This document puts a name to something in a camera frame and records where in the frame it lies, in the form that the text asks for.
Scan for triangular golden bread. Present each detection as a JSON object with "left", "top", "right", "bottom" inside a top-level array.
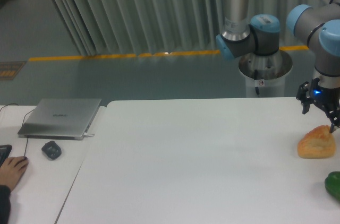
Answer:
[{"left": 297, "top": 125, "right": 336, "bottom": 159}]

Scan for black computer mouse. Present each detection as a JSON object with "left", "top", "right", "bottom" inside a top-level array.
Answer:
[{"left": 41, "top": 141, "right": 62, "bottom": 160}]

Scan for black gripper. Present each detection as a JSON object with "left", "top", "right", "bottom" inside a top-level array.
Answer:
[{"left": 296, "top": 75, "right": 339, "bottom": 133}]

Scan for black mouse cable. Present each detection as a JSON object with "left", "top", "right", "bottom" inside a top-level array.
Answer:
[{"left": 0, "top": 103, "right": 37, "bottom": 159}]

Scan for person's hand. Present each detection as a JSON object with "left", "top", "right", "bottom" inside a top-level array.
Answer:
[{"left": 1, "top": 156, "right": 29, "bottom": 191}]

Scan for green bell pepper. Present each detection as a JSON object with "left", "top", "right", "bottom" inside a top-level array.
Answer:
[{"left": 324, "top": 171, "right": 340, "bottom": 202}]

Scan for folded white partition panels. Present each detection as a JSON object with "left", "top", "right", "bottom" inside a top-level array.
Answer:
[{"left": 52, "top": 0, "right": 328, "bottom": 56}]

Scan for white usb plug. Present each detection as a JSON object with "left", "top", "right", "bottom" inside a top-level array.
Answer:
[{"left": 83, "top": 133, "right": 95, "bottom": 138}]

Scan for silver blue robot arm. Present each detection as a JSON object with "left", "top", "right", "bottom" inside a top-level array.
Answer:
[{"left": 216, "top": 0, "right": 339, "bottom": 131}]

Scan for silver closed laptop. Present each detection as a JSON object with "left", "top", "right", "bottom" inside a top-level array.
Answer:
[{"left": 18, "top": 98, "right": 101, "bottom": 140}]

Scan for black pedestal cable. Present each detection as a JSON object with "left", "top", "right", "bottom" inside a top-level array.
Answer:
[{"left": 253, "top": 69, "right": 260, "bottom": 98}]

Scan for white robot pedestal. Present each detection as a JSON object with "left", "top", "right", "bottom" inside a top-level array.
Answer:
[{"left": 239, "top": 50, "right": 293, "bottom": 98}]

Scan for dark sleeved forearm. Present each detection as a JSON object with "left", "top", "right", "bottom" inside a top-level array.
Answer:
[{"left": 1, "top": 185, "right": 11, "bottom": 224}]

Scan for black keyboard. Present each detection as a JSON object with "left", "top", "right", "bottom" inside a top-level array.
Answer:
[{"left": 0, "top": 144, "right": 12, "bottom": 166}]

